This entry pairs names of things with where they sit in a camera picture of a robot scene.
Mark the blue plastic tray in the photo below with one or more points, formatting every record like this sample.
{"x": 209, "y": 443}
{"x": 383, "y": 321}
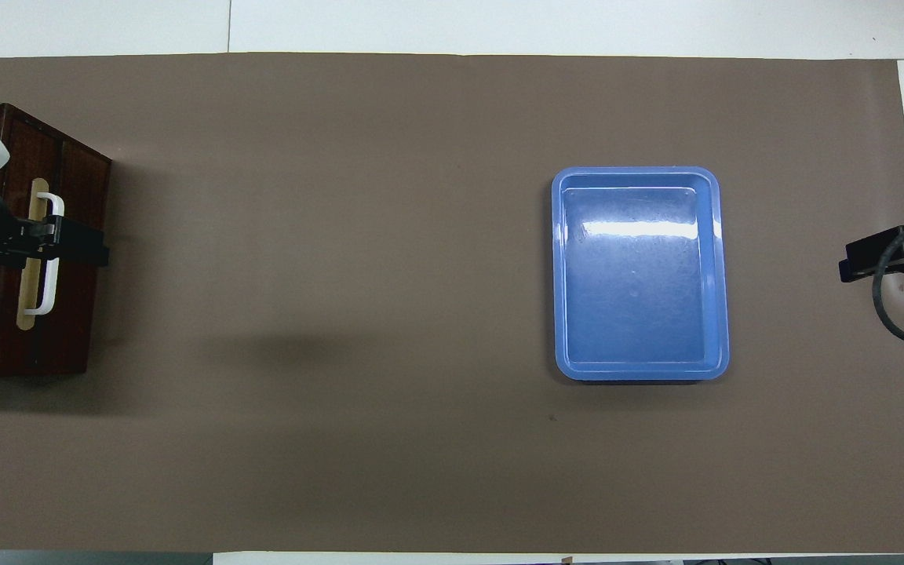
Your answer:
{"x": 640, "y": 298}

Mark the brown table mat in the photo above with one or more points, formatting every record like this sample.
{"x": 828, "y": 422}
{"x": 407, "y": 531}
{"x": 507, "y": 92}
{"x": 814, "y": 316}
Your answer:
{"x": 342, "y": 314}

